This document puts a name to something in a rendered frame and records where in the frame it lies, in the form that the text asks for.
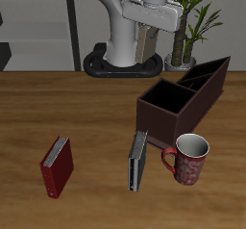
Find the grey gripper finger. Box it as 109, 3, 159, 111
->
135, 24, 152, 64
146, 27, 160, 63

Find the dark brown desk caddy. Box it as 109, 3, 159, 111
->
135, 56, 232, 151

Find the green pot plant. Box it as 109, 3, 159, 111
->
164, 0, 227, 73

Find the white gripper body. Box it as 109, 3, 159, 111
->
121, 0, 185, 34

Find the grey shelf unit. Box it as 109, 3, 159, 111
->
0, 0, 82, 72

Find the dark grey book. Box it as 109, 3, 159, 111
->
127, 129, 149, 193

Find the dark angular object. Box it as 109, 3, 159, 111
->
0, 41, 12, 72

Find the red patterned mug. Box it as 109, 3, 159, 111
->
160, 133, 210, 187

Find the red book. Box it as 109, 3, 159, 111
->
38, 135, 75, 200

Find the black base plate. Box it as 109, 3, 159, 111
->
83, 42, 164, 79

